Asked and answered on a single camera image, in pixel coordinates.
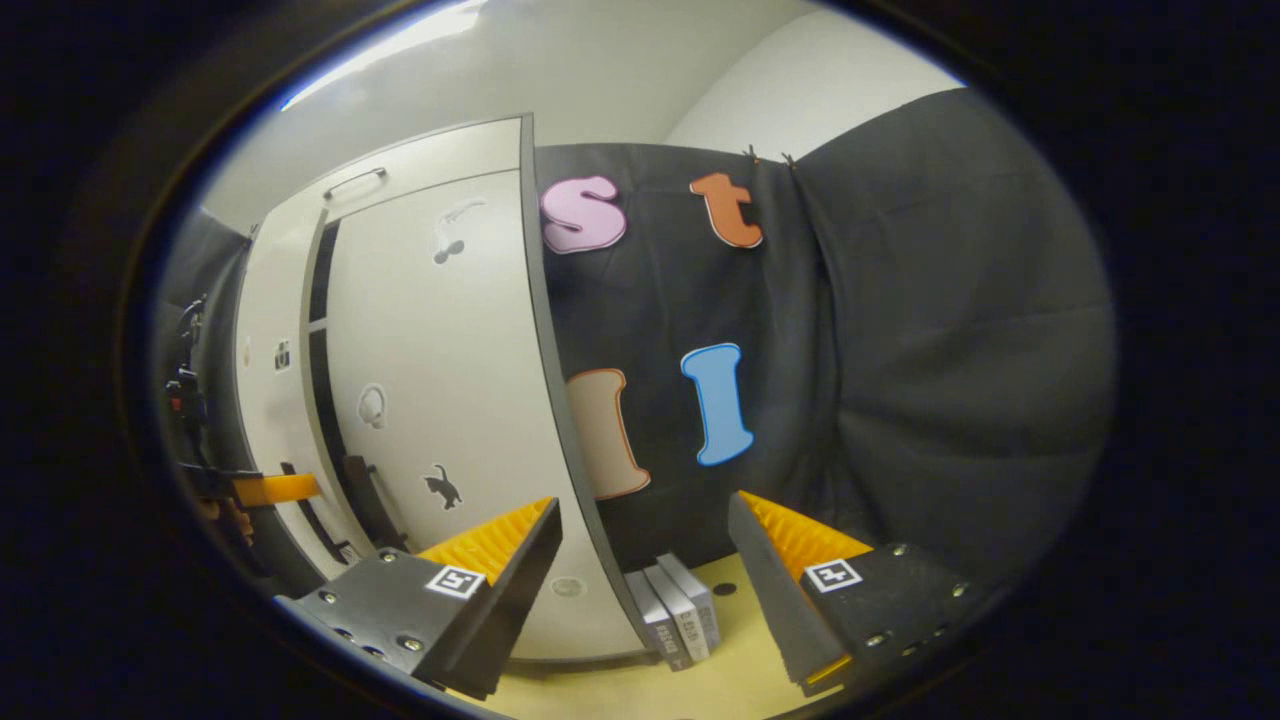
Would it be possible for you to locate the white cabinet drawer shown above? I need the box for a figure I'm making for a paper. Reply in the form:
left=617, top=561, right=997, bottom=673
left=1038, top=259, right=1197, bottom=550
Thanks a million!
left=250, top=117, right=526, bottom=226

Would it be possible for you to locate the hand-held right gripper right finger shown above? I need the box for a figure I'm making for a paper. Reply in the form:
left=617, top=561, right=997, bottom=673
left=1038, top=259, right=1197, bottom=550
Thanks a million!
left=727, top=490, right=1001, bottom=699

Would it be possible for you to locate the black door handle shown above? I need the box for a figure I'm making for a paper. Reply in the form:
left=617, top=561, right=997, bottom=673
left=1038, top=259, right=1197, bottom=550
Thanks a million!
left=343, top=455, right=408, bottom=553

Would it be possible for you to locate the white shoe cabinet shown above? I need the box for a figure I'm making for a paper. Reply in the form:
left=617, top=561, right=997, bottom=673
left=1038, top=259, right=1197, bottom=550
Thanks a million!
left=235, top=112, right=656, bottom=666

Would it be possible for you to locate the white shoe cabinet door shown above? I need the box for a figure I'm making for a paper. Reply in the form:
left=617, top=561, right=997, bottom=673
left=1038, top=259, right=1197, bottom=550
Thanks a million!
left=235, top=200, right=346, bottom=566
left=325, top=168, right=646, bottom=663

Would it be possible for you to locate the black backdrop cloth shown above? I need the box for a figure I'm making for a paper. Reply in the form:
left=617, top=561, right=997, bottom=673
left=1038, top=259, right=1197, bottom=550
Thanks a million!
left=155, top=210, right=251, bottom=501
left=535, top=88, right=1119, bottom=591

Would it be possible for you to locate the grey box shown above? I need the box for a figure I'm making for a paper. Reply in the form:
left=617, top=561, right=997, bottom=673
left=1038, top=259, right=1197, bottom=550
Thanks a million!
left=625, top=570, right=691, bottom=673
left=643, top=563, right=711, bottom=663
left=657, top=553, right=721, bottom=649

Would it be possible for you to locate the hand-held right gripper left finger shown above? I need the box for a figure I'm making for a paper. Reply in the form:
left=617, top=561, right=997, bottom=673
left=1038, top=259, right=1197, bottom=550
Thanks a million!
left=272, top=497, right=564, bottom=701

